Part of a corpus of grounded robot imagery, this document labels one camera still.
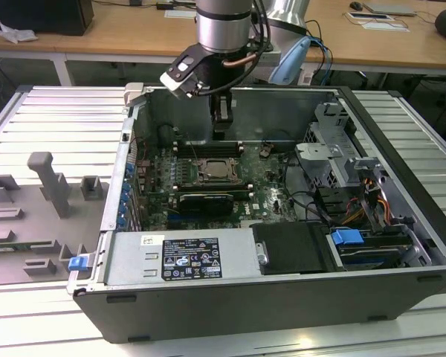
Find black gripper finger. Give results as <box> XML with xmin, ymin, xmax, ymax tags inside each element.
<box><xmin>211</xmin><ymin>94</ymin><xmax>234</xmax><ymax>141</ymax></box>

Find metal socket cover frame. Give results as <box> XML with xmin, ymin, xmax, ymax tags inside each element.
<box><xmin>198</xmin><ymin>158</ymin><xmax>242</xmax><ymax>183</ymax></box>

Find black RAM slot bank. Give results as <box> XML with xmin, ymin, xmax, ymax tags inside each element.
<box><xmin>173</xmin><ymin>181</ymin><xmax>254</xmax><ymax>193</ymax></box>
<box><xmin>173</xmin><ymin>140</ymin><xmax>245</xmax><ymax>158</ymax></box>

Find CPU socket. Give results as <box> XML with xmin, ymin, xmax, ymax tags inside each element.
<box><xmin>195</xmin><ymin>156</ymin><xmax>245</xmax><ymax>186</ymax></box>

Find black round board component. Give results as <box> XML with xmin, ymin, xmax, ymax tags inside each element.
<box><xmin>157</xmin><ymin>124</ymin><xmax>175</xmax><ymax>145</ymax></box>

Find black graphics card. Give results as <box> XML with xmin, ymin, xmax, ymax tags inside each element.
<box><xmin>178</xmin><ymin>191</ymin><xmax>234</xmax><ymax>216</ymax></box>

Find green motherboard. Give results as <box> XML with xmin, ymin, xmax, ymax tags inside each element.
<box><xmin>133</xmin><ymin>143</ymin><xmax>302</xmax><ymax>231</ymax></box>

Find light wooden desk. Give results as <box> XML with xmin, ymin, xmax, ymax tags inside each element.
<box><xmin>0</xmin><ymin>0</ymin><xmax>446</xmax><ymax>89</ymax></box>

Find metal drive cage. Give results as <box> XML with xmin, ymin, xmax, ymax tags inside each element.
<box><xmin>293</xmin><ymin>102</ymin><xmax>391</xmax><ymax>190</ymax></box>

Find black plastic shroud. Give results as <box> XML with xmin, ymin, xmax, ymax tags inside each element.
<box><xmin>251</xmin><ymin>221</ymin><xmax>335</xmax><ymax>276</ymax></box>

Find silver power supply unit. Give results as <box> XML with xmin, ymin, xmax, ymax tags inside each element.
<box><xmin>103</xmin><ymin>228</ymin><xmax>263</xmax><ymax>287</ymax></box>

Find hard disk in blue carrier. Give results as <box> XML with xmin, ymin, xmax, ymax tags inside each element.
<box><xmin>329</xmin><ymin>227</ymin><xmax>413</xmax><ymax>271</ymax></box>

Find black open PC case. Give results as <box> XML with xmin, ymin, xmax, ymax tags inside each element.
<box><xmin>67</xmin><ymin>82</ymin><xmax>446</xmax><ymax>345</ymax></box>

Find black box on desk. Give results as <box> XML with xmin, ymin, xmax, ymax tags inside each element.
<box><xmin>0</xmin><ymin>0</ymin><xmax>94</xmax><ymax>36</ymax></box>

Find grey flat tablet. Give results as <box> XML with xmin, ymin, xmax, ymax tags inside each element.
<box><xmin>362</xmin><ymin>1</ymin><xmax>417</xmax><ymax>16</ymax></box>

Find blue case latch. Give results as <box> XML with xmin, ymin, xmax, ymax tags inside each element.
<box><xmin>68</xmin><ymin>255</ymin><xmax>88</xmax><ymax>271</ymax></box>

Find grey parts rack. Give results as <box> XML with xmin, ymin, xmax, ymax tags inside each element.
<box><xmin>0</xmin><ymin>150</ymin><xmax>111</xmax><ymax>287</ymax></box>

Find crumpled white paper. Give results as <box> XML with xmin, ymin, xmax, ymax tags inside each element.
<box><xmin>0</xmin><ymin>20</ymin><xmax>38</xmax><ymax>44</ymax></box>

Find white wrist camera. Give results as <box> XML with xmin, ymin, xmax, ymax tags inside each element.
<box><xmin>159</xmin><ymin>46</ymin><xmax>206</xmax><ymax>100</ymax></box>

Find thin blue cable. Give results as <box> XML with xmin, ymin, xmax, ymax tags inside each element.
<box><xmin>306</xmin><ymin>33</ymin><xmax>335</xmax><ymax>89</ymax></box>

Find orange yellow power wires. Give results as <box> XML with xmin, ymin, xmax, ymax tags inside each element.
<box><xmin>341</xmin><ymin>196</ymin><xmax>390</xmax><ymax>226</ymax></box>

